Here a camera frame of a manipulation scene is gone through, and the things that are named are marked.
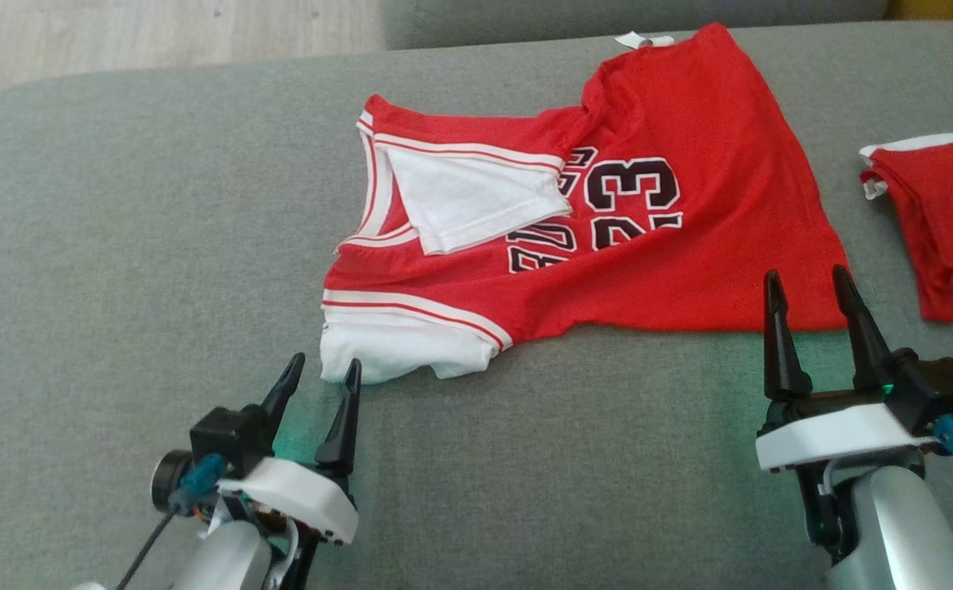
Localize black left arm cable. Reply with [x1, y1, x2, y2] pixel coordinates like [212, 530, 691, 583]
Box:
[116, 504, 182, 590]

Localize red basketball jersey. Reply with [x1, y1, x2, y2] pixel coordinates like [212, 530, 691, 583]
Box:
[319, 22, 852, 386]

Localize red basketball shorts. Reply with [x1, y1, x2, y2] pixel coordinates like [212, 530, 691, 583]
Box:
[859, 120, 953, 323]

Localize teal left camera connector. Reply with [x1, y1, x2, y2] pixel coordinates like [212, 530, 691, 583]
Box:
[175, 453, 228, 509]

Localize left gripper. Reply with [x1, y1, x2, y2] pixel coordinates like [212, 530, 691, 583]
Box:
[218, 353, 361, 546]

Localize long grey sofa seat cushion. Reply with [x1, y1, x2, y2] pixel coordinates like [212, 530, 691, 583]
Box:
[382, 0, 891, 50]

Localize grey fabric sofa ottoman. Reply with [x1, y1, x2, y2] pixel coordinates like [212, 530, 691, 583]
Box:
[0, 20, 953, 590]

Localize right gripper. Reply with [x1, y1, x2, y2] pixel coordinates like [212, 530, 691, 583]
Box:
[755, 265, 940, 472]

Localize large yellow sofa back cushion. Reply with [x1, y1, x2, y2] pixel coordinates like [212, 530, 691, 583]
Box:
[888, 0, 953, 23]

